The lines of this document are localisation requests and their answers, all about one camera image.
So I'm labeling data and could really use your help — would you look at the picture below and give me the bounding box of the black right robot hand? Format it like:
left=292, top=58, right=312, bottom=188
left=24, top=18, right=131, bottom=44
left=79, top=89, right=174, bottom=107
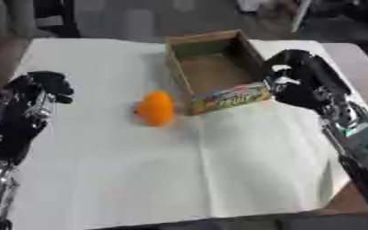
left=259, top=49, right=354, bottom=112

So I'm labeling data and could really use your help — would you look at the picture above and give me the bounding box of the tan cardboard box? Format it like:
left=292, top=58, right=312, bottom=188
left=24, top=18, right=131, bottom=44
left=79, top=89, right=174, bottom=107
left=163, top=29, right=274, bottom=117

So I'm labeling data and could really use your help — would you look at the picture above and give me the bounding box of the black chair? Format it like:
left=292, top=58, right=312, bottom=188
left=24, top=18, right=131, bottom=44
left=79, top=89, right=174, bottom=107
left=31, top=0, right=83, bottom=39

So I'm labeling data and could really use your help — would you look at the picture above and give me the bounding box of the orange toy fruit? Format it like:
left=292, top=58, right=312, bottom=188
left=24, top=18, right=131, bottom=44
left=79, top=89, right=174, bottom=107
left=134, top=90, right=175, bottom=128

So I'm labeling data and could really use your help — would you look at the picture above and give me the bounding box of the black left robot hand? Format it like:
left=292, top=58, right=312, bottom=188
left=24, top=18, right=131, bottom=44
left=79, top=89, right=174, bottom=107
left=0, top=70, right=76, bottom=166

